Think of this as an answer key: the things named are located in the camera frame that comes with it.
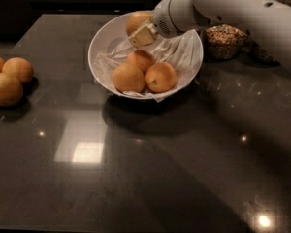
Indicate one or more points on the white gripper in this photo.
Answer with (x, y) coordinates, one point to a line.
(162, 19)

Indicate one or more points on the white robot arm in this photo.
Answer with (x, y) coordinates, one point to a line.
(268, 22)

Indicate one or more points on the white bowl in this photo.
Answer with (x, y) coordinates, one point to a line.
(102, 46)

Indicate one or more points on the white plastic liner in bowl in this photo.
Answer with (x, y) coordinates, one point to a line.
(181, 52)

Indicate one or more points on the middle glass jar with cereal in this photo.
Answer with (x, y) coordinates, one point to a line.
(223, 42)

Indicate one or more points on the right glass jar with grains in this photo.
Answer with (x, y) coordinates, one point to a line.
(260, 55)

